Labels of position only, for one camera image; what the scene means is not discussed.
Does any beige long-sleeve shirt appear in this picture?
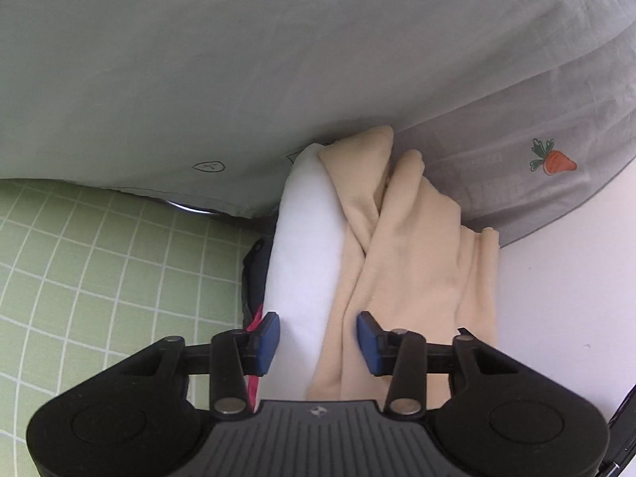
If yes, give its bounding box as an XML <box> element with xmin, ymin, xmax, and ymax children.
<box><xmin>307</xmin><ymin>126</ymin><xmax>499</xmax><ymax>404</ymax></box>

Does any red knit garment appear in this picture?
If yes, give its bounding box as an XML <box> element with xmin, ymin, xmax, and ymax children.
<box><xmin>246</xmin><ymin>306</ymin><xmax>263</xmax><ymax>411</ymax></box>

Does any green grid mat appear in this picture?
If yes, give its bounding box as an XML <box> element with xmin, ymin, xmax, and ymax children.
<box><xmin>0</xmin><ymin>178</ymin><xmax>276</xmax><ymax>448</ymax></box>

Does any grey carrot-print sheet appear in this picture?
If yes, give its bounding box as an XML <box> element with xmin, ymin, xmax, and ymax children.
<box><xmin>1</xmin><ymin>0</ymin><xmax>635</xmax><ymax>243</ymax></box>

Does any white folded cloth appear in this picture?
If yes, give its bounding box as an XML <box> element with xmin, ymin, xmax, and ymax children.
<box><xmin>259</xmin><ymin>144</ymin><xmax>346</xmax><ymax>401</ymax></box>

